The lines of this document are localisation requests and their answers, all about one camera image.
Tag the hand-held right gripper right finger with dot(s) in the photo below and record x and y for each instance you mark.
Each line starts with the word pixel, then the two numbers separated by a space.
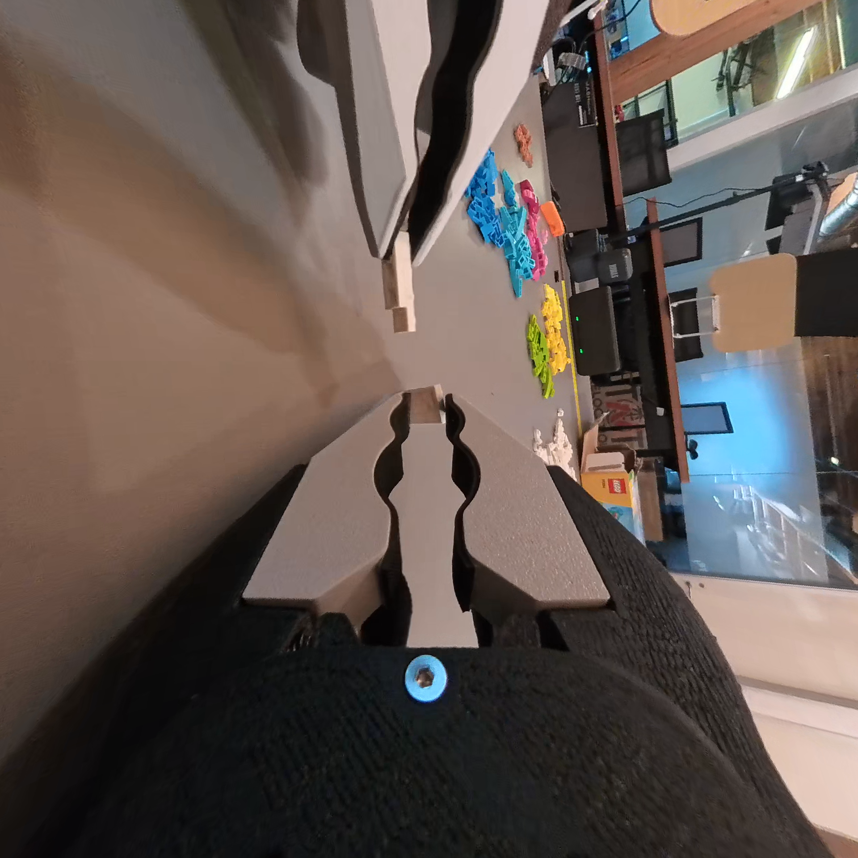
pixel 529 529

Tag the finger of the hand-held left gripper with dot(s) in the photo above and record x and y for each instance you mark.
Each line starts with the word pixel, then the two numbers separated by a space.
pixel 375 134
pixel 496 100

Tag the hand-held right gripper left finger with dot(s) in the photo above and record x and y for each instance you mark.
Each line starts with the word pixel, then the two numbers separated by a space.
pixel 322 529

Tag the white stepped lego assembly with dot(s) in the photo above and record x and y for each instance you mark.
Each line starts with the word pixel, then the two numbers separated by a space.
pixel 399 288

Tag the white lego brick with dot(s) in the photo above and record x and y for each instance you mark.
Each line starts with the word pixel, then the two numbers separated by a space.
pixel 426 405

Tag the pile of coral lego pieces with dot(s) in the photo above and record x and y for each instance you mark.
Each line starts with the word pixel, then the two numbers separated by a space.
pixel 524 144

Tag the pile of white lego pieces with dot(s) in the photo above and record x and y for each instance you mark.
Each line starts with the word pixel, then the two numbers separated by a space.
pixel 556 449

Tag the yellow lego set box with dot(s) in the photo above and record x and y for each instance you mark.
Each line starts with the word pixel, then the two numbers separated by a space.
pixel 606 489

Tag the pile of blue lego pieces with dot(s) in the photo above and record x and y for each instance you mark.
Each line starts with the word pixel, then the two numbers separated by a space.
pixel 484 201

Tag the pile of pink lego pieces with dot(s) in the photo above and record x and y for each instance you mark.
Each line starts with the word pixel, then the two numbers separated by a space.
pixel 534 231

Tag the pile of turquoise lego pieces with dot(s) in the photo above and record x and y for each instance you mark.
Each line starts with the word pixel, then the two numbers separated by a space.
pixel 519 255

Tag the pile of lime lego pieces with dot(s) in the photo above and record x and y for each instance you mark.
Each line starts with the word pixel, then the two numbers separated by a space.
pixel 538 355

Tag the pile of yellow lego pieces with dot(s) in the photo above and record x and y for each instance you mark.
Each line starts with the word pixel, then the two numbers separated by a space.
pixel 555 328

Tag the black flat device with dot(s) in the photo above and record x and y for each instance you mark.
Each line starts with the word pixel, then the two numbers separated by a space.
pixel 573 167

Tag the orange brick separator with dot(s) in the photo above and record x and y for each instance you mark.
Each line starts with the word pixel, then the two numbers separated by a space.
pixel 553 218

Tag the black mesh chair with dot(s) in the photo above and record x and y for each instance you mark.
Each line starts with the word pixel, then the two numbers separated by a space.
pixel 643 154

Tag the tan table with sticker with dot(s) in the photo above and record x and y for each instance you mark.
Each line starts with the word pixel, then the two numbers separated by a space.
pixel 724 13

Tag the grey battery charger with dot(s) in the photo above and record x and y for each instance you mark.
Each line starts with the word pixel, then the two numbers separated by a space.
pixel 583 255
pixel 615 266

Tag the yellow tape strip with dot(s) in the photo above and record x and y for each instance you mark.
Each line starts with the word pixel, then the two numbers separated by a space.
pixel 574 348

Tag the black box with green lights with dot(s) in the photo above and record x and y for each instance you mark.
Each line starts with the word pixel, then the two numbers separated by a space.
pixel 593 332

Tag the wood-edged desk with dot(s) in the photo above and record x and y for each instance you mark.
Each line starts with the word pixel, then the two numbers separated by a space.
pixel 660 322

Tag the tan rounded board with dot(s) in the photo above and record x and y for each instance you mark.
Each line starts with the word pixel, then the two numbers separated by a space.
pixel 754 301

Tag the black square panel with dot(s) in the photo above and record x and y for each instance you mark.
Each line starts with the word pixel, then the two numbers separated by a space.
pixel 828 295

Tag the black camera boom stand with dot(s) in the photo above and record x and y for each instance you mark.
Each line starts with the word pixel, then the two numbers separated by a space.
pixel 797 191

